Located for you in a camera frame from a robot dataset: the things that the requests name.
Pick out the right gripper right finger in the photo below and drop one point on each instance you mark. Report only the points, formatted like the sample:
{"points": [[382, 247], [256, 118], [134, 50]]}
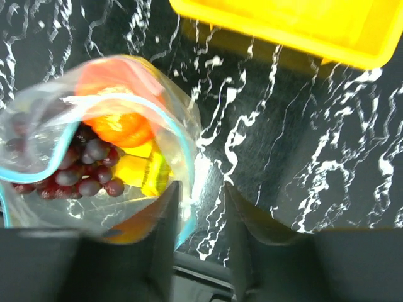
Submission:
{"points": [[271, 262]]}

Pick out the purple grape bunch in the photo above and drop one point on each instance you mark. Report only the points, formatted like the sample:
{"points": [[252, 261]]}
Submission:
{"points": [[52, 167]]}

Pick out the clear bag teal zipper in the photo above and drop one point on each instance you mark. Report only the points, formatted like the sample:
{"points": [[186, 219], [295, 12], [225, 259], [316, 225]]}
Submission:
{"points": [[177, 128]]}

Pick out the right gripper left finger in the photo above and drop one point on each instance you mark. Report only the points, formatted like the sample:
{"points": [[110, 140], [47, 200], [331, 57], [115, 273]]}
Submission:
{"points": [[131, 262]]}

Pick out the yellow plastic fruit tray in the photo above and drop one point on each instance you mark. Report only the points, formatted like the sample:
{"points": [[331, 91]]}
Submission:
{"points": [[362, 34]]}

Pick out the yellow banana bunch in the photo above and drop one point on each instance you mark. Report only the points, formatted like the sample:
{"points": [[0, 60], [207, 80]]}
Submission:
{"points": [[144, 167]]}

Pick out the black marble table mat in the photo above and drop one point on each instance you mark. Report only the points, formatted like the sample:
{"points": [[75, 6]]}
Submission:
{"points": [[318, 146]]}

